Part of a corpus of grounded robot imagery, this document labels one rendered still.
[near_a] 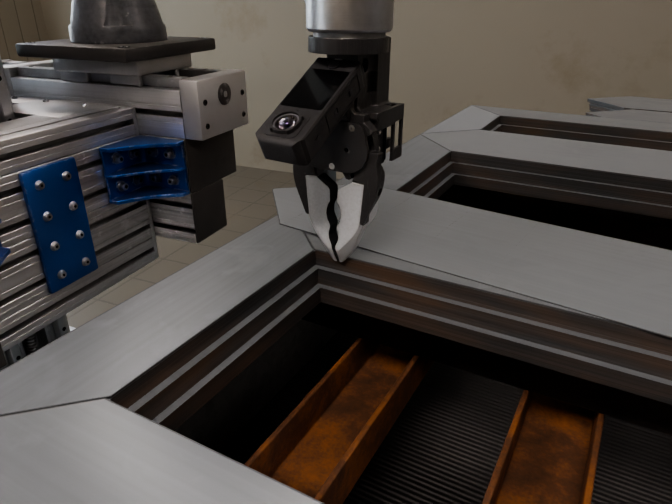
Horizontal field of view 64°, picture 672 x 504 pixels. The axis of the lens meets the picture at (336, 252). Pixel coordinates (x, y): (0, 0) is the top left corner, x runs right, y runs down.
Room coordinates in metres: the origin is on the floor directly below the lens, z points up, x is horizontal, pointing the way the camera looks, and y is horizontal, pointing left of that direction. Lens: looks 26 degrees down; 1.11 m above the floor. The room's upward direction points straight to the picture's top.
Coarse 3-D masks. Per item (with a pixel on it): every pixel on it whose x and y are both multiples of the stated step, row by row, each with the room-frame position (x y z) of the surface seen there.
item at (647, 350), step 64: (512, 128) 1.17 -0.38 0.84; (576, 128) 1.11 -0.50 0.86; (512, 192) 0.83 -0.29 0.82; (576, 192) 0.79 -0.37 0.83; (640, 192) 0.75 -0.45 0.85; (320, 256) 0.51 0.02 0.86; (384, 256) 0.49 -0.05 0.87; (256, 320) 0.41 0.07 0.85; (384, 320) 0.46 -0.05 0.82; (448, 320) 0.43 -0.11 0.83; (512, 320) 0.40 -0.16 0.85; (576, 320) 0.39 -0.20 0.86; (192, 384) 0.33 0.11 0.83; (640, 384) 0.35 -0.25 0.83
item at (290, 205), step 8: (344, 184) 0.72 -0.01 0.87; (296, 192) 0.69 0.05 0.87; (280, 200) 0.65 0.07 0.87; (288, 200) 0.65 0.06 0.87; (296, 200) 0.65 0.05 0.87; (280, 208) 0.63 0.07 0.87; (288, 208) 0.63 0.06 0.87; (296, 208) 0.63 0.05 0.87; (280, 216) 0.60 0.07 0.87; (288, 216) 0.60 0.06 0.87; (280, 224) 0.58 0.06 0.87
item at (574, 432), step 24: (528, 408) 0.48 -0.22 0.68; (552, 408) 0.48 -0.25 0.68; (576, 408) 0.48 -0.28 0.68; (528, 432) 0.44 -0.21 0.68; (552, 432) 0.44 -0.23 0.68; (576, 432) 0.44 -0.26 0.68; (600, 432) 0.40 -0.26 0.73; (504, 456) 0.37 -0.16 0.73; (528, 456) 0.41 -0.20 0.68; (552, 456) 0.41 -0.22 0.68; (576, 456) 0.41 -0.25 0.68; (504, 480) 0.38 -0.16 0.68; (528, 480) 0.38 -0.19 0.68; (552, 480) 0.38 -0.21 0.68; (576, 480) 0.38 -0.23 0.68
